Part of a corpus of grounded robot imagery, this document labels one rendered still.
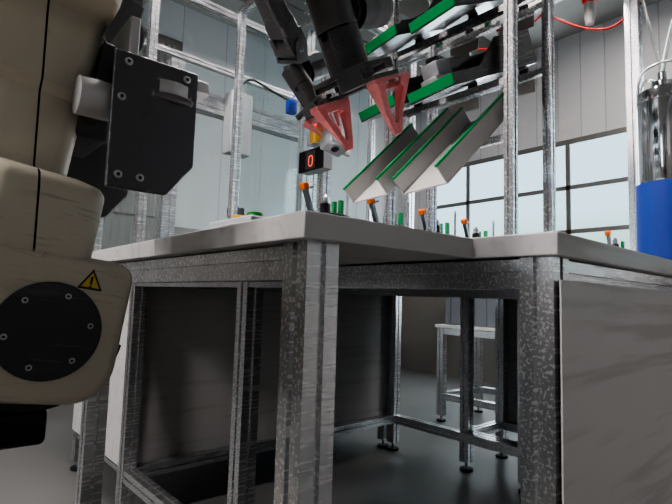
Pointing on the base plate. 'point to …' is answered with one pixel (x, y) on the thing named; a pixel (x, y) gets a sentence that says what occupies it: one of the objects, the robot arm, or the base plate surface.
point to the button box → (234, 220)
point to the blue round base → (654, 218)
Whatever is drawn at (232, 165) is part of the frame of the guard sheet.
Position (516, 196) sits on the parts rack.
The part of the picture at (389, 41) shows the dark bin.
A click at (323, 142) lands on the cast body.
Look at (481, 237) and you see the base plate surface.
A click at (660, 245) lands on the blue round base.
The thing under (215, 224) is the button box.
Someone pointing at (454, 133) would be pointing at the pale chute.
